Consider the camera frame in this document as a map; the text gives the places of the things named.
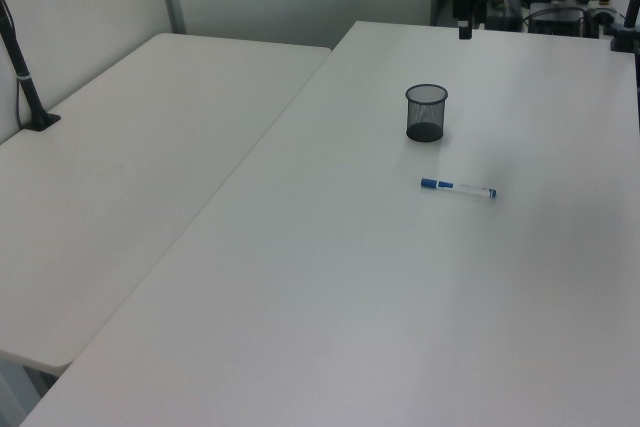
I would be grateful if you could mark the blue white marker pen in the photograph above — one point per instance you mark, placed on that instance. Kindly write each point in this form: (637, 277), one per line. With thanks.
(457, 188)

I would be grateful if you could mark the black equipment box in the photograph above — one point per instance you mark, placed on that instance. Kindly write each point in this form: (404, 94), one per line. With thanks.
(555, 22)

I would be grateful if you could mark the black mesh pen cup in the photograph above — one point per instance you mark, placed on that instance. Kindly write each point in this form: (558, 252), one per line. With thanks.
(425, 132)

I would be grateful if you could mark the black stand right edge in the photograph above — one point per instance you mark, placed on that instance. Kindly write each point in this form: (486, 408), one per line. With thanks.
(625, 37)

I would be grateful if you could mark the white side table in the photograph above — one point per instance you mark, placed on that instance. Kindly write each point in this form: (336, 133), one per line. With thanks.
(125, 172)

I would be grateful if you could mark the black camera pole with base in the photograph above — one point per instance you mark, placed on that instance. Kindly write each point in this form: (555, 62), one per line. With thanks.
(30, 92)

